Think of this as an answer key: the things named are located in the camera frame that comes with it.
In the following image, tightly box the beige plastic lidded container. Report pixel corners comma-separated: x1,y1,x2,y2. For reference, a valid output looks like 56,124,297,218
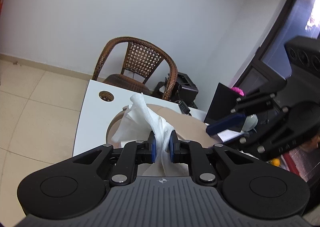
106,104,216,177

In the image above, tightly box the white paper towel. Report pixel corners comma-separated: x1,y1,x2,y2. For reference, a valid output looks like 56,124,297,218
106,93,189,177

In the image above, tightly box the black monitor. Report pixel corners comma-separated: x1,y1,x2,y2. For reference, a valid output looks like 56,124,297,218
204,83,241,124

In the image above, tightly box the white labelled box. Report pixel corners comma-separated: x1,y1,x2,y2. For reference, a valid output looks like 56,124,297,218
217,129,243,142

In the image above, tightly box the black printer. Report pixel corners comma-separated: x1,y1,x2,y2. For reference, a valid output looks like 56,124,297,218
151,72,199,109

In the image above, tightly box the brown wicker chair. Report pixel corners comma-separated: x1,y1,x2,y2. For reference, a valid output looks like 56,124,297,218
92,37,178,101

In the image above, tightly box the dark window frame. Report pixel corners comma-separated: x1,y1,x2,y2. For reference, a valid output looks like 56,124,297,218
235,0,320,88

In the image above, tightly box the black cable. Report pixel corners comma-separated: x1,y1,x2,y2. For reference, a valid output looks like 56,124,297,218
176,100,192,116

